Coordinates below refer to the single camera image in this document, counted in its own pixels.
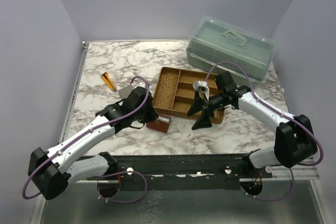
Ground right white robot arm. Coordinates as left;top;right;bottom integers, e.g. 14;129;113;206
187;71;318;178

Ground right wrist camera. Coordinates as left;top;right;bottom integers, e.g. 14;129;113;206
193;80;209;101

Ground grey card holder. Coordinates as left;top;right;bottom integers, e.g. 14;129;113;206
118;84;133;99

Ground woven wicker divided tray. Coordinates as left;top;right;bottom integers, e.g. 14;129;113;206
152;66;228;124

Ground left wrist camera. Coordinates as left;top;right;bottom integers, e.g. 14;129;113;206
129;78;147;89

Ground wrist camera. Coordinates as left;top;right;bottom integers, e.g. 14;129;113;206
129;78;147;89
193;80;209;101

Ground green plastic storage box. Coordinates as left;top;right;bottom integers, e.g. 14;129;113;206
186;16;276;82

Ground brown leather card holder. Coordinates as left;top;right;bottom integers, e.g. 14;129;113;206
146;114;172;133

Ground black mounting rail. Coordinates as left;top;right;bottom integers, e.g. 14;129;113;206
88;154;272;194

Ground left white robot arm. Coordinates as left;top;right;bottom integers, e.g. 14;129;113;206
28;87;158;200

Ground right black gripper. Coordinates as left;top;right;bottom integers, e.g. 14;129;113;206
187;90;227;130

